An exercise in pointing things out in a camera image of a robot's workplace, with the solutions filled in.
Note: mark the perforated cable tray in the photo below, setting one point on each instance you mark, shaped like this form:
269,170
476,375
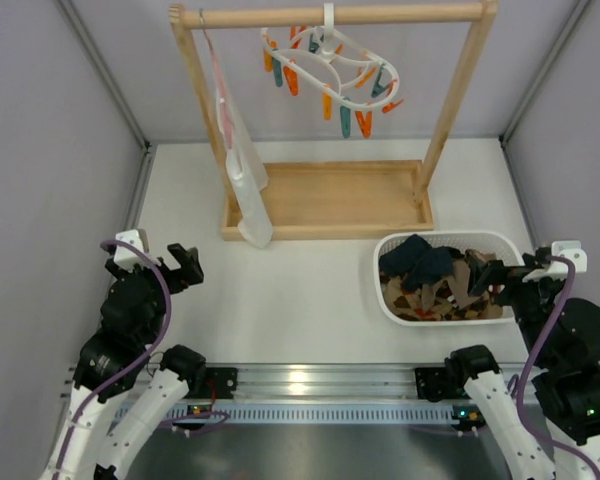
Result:
330,414

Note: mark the wooden clothes rack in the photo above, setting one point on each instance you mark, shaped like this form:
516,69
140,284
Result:
339,199

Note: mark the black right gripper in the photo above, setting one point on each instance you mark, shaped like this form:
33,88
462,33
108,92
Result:
511,278

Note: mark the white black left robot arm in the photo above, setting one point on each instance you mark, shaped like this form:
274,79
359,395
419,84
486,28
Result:
90,444

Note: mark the dark navy sock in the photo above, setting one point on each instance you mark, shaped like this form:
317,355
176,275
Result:
403,257

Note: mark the white perforated plastic basket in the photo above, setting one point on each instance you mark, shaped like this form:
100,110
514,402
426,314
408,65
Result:
458,242

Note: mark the white plastic clip hanger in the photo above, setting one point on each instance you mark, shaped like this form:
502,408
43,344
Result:
344,72

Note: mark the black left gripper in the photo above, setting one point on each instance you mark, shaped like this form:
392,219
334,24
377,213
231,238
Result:
159,273

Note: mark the argyle patterned sock in basket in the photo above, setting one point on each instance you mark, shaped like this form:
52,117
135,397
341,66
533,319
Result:
407,306

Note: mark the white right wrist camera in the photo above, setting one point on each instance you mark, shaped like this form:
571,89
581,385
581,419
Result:
553,261

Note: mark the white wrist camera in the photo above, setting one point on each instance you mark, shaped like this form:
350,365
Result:
553,261
134,250

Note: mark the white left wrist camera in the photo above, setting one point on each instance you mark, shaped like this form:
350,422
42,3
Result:
134,250

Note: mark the aluminium rail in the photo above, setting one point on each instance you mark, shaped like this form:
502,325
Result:
326,382

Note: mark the navy sock with bear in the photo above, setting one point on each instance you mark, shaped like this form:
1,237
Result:
431,267

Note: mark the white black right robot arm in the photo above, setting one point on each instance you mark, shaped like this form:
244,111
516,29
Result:
549,428

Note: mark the white hanging cloth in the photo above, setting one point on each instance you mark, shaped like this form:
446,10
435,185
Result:
248,177

